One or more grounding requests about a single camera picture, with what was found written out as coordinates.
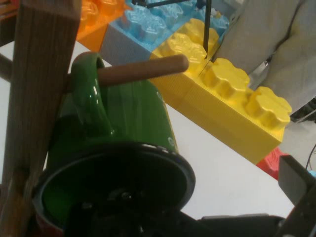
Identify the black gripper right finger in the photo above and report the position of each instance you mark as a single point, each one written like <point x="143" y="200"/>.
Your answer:
<point x="296" y="182"/>

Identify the brown wooden mug tree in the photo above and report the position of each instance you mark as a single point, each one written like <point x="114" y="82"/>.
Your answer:
<point x="42" y="74"/>

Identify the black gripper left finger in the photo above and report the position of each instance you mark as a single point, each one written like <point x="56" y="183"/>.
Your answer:
<point x="118" y="219"/>

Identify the low red toy brick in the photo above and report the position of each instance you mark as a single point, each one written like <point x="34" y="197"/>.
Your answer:
<point x="270" y="163"/>

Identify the yellow toy brick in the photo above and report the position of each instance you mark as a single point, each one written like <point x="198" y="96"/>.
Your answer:
<point x="222" y="108"/>

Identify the green enamel mug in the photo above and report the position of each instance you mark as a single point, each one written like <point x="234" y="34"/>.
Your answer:
<point x="138" y="111"/>

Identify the beige fabric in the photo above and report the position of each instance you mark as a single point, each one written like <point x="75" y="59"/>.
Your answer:
<point x="266" y="32"/>

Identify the blue and grey toy brick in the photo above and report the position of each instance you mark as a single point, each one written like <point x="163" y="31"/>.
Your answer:
<point x="138" y="27"/>

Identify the orange toy brick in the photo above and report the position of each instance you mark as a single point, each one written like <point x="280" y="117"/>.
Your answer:
<point x="93" y="24"/>

